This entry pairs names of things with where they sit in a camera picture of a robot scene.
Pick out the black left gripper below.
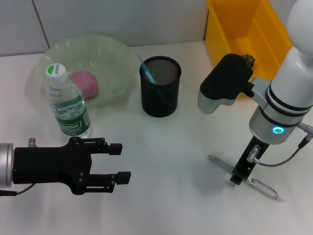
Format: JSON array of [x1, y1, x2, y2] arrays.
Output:
[[12, 136, 132, 196]]

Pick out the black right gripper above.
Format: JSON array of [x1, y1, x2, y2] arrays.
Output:
[[229, 135, 270, 185]]

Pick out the grey and clear pen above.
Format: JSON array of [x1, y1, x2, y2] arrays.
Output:
[[208, 154, 285, 202]]

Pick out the clear green-label water bottle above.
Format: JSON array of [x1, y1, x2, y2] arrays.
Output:
[[45, 63, 93, 140]]

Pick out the pink peach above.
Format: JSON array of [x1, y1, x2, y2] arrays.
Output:
[[70, 70, 99, 100]]

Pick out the blue and teal scissors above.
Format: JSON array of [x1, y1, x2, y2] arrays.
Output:
[[140, 62, 169, 106]]

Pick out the transparent plastic ruler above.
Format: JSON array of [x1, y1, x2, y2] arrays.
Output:
[[136, 53, 150, 81]]

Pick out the black mesh pen holder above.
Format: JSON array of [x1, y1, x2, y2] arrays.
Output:
[[139, 56, 183, 118]]

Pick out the pale green glass fruit plate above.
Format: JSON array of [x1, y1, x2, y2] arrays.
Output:
[[35, 34, 137, 108]]

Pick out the yellow plastic bin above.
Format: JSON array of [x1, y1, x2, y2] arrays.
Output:
[[205, 0, 294, 99]]

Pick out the grey right gripper cable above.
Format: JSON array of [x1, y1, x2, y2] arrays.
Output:
[[246, 122, 313, 167]]

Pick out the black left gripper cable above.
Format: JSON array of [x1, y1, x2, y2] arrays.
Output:
[[0, 183, 34, 196]]

